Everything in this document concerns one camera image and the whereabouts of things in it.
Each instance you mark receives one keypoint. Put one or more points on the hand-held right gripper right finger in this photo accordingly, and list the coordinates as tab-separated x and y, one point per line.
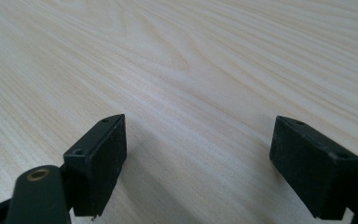
313	169

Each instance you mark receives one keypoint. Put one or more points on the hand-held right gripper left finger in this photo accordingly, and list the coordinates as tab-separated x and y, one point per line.
101	168

